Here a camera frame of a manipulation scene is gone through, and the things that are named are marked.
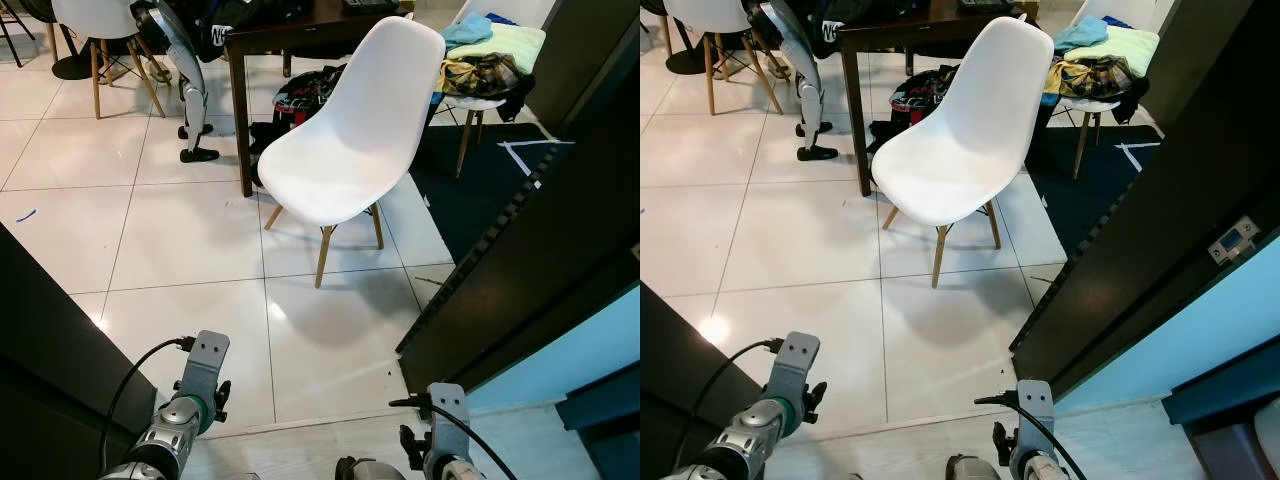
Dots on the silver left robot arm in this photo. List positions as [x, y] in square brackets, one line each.
[165, 432]
[745, 440]

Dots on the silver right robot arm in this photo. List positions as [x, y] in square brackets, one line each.
[1035, 468]
[455, 468]

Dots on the grey robot right leg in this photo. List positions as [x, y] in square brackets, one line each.
[967, 469]
[355, 470]

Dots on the black cabinet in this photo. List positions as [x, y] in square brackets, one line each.
[40, 350]
[670, 400]

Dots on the plain black bag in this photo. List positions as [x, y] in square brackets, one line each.
[885, 135]
[268, 140]

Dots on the dark brown door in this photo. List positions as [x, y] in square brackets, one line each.
[1180, 200]
[560, 230]

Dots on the dark floor mat white tape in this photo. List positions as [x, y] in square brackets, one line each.
[1080, 185]
[470, 190]

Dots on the white shell chair wooden legs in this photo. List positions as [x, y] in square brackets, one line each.
[960, 130]
[350, 130]
[1150, 12]
[705, 15]
[530, 10]
[95, 15]

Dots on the silver door latch plate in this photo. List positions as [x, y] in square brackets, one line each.
[1233, 240]

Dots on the black red bag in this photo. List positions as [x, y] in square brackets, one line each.
[310, 95]
[925, 95]

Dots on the silver humanoid robot leg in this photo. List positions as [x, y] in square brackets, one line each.
[185, 60]
[800, 60]

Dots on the black bag white lettering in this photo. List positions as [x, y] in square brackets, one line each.
[222, 35]
[838, 32]

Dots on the dark wooden table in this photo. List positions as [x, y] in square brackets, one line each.
[900, 30]
[290, 30]

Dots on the dark yellow patterned garment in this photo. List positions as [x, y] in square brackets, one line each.
[485, 75]
[1095, 78]

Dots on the light green cloth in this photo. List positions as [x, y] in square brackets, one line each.
[1125, 48]
[510, 45]

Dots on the teal cloth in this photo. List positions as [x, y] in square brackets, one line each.
[1080, 35]
[468, 32]

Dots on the black keyboard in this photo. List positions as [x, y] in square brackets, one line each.
[372, 5]
[985, 5]

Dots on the blue cloth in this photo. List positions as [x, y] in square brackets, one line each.
[1117, 21]
[502, 19]

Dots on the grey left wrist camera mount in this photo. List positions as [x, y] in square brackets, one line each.
[795, 355]
[208, 355]

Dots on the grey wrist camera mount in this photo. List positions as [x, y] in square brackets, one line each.
[795, 355]
[1035, 400]
[447, 405]
[208, 355]

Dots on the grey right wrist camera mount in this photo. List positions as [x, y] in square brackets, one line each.
[447, 405]
[1035, 400]

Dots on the black round pedestal base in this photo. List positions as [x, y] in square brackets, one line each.
[685, 62]
[70, 68]

